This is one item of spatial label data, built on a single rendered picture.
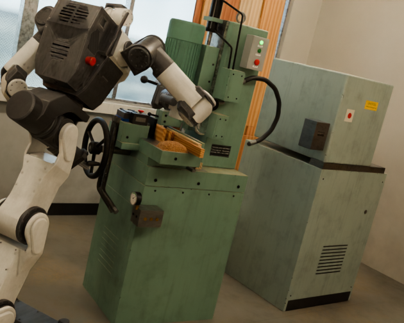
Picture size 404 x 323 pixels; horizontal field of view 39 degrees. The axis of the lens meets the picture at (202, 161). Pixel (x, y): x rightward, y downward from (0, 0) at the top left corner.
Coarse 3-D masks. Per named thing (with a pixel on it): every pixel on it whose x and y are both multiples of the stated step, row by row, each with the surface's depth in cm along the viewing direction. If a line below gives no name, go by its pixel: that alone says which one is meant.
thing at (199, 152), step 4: (176, 136) 272; (176, 140) 270; (180, 140) 267; (184, 140) 265; (184, 144) 264; (188, 144) 261; (192, 144) 259; (188, 148) 261; (192, 148) 258; (196, 148) 255; (200, 148) 254; (192, 152) 258; (196, 152) 255; (200, 152) 252; (204, 152) 253; (200, 156) 253
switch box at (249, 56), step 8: (248, 40) 277; (256, 40) 275; (264, 40) 278; (248, 48) 277; (256, 48) 276; (264, 48) 279; (248, 56) 276; (256, 56) 278; (264, 56) 280; (240, 64) 281; (248, 64) 277
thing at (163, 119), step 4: (156, 112) 281; (160, 112) 277; (164, 112) 276; (168, 112) 277; (160, 116) 277; (164, 116) 277; (168, 116) 278; (160, 120) 277; (164, 120) 277; (168, 120) 278; (172, 120) 280; (176, 120) 281; (160, 124) 277; (164, 124) 278; (168, 124) 279; (172, 124) 280; (176, 124) 282; (180, 124) 283; (184, 124) 284
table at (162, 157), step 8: (120, 144) 263; (128, 144) 264; (136, 144) 266; (144, 144) 264; (152, 144) 258; (144, 152) 263; (152, 152) 257; (160, 152) 250; (168, 152) 251; (176, 152) 254; (160, 160) 250; (168, 160) 252; (176, 160) 255; (184, 160) 257; (192, 160) 259; (200, 160) 261
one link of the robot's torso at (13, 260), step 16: (32, 224) 201; (48, 224) 209; (0, 240) 209; (32, 240) 202; (0, 256) 206; (16, 256) 204; (32, 256) 206; (0, 272) 204; (16, 272) 207; (0, 288) 202; (16, 288) 209; (0, 304) 202
